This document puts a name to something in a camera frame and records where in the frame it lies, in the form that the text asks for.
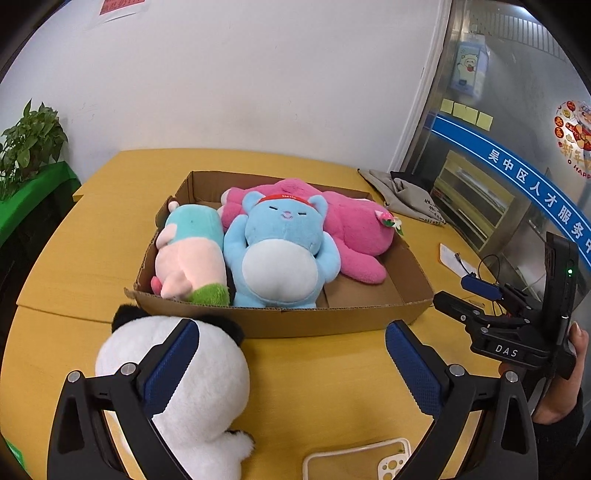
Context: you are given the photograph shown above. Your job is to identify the red wall notice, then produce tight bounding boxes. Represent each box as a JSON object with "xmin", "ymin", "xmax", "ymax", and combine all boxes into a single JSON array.
[{"xmin": 85, "ymin": 0, "xmax": 148, "ymax": 28}]

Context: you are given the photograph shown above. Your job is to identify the round festive window sticker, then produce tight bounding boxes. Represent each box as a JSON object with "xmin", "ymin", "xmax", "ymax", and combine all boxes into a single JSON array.
[{"xmin": 554, "ymin": 99, "xmax": 591, "ymax": 178}]

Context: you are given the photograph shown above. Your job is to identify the green cover cloth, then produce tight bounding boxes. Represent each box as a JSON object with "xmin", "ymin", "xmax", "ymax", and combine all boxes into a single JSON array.
[{"xmin": 0, "ymin": 161, "xmax": 83, "ymax": 245}]

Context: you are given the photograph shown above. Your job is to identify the grey cloth bag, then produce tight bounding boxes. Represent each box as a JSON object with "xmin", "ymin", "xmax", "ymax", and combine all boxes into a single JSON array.
[{"xmin": 358, "ymin": 168, "xmax": 448, "ymax": 227}]

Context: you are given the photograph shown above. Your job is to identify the green potted plant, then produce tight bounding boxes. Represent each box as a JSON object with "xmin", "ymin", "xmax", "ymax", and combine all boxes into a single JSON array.
[{"xmin": 0, "ymin": 98, "xmax": 70, "ymax": 199}]

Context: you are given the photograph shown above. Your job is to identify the blue window banner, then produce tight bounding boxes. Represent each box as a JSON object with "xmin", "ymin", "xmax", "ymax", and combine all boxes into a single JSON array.
[{"xmin": 431, "ymin": 113, "xmax": 591, "ymax": 273}]

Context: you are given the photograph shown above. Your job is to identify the person's right hand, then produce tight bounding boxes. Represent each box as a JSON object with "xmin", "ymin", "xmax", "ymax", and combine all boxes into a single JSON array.
[{"xmin": 498, "ymin": 320, "xmax": 591, "ymax": 425}]

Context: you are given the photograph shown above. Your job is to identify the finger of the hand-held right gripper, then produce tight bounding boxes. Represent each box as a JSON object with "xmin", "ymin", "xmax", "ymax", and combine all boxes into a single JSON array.
[
  {"xmin": 433, "ymin": 290, "xmax": 497, "ymax": 330},
  {"xmin": 461, "ymin": 274, "xmax": 544, "ymax": 320}
]

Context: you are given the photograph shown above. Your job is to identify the blue plush bear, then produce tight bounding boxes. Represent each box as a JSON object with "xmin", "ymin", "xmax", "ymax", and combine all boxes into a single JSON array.
[{"xmin": 223, "ymin": 190, "xmax": 342, "ymax": 309}]

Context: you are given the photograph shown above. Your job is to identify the white paper sheet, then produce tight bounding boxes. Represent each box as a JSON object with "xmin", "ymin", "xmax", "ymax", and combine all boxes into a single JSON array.
[{"xmin": 438, "ymin": 243, "xmax": 481, "ymax": 280}]

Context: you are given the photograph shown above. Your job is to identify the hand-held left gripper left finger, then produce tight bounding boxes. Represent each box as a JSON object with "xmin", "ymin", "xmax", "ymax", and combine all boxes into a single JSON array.
[{"xmin": 46, "ymin": 318, "xmax": 200, "ymax": 480}]

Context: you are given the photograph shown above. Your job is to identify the person's right forearm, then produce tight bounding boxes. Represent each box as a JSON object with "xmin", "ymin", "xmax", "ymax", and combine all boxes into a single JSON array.
[{"xmin": 531, "ymin": 399, "xmax": 589, "ymax": 480}]

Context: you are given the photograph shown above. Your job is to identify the clear phone case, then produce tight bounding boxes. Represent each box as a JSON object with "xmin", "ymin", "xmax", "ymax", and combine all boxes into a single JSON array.
[{"xmin": 302, "ymin": 438, "xmax": 413, "ymax": 480}]

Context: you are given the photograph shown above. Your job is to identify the black cable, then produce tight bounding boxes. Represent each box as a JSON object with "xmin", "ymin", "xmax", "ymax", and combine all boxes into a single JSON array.
[{"xmin": 455, "ymin": 251, "xmax": 509, "ymax": 289}]

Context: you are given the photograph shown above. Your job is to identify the shallow cardboard box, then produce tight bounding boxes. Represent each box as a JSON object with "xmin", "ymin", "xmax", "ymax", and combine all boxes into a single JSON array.
[{"xmin": 124, "ymin": 170, "xmax": 435, "ymax": 340}]

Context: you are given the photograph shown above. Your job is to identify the white panda plush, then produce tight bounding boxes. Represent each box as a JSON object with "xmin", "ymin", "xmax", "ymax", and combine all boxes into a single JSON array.
[{"xmin": 95, "ymin": 302, "xmax": 257, "ymax": 480}]

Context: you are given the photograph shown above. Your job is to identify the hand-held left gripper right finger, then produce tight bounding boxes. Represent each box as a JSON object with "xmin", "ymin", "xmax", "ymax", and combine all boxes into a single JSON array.
[{"xmin": 385, "ymin": 320, "xmax": 540, "ymax": 480}]

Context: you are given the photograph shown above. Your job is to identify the pink plush bear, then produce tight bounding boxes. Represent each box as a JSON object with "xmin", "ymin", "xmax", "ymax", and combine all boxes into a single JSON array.
[{"xmin": 219, "ymin": 178, "xmax": 404, "ymax": 284}]

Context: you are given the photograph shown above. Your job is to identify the green code sticker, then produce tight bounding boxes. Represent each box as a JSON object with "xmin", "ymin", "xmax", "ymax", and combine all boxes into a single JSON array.
[{"xmin": 4, "ymin": 438, "xmax": 26, "ymax": 476}]

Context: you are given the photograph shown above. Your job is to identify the blue cartoon poster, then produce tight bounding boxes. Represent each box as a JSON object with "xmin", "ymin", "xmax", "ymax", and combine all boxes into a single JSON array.
[{"xmin": 450, "ymin": 41, "xmax": 488, "ymax": 97}]

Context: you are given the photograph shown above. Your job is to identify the pale shelf behind glass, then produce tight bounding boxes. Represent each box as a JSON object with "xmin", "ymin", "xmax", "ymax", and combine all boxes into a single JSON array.
[{"xmin": 431, "ymin": 150, "xmax": 532, "ymax": 252}]

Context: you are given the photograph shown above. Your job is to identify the teal and pink plush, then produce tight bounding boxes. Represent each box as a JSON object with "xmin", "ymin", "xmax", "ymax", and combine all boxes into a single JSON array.
[{"xmin": 150, "ymin": 199, "xmax": 232, "ymax": 306}]

